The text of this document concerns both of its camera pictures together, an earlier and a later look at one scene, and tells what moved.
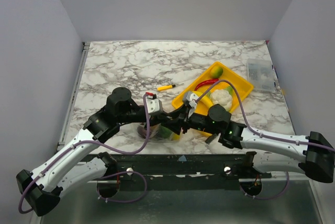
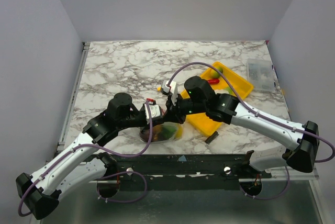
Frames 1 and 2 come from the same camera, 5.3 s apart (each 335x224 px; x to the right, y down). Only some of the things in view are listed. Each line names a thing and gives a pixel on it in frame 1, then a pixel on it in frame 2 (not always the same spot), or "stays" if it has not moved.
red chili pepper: (207, 82) stays
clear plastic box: (260, 74) stays
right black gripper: (187, 119) → (171, 110)
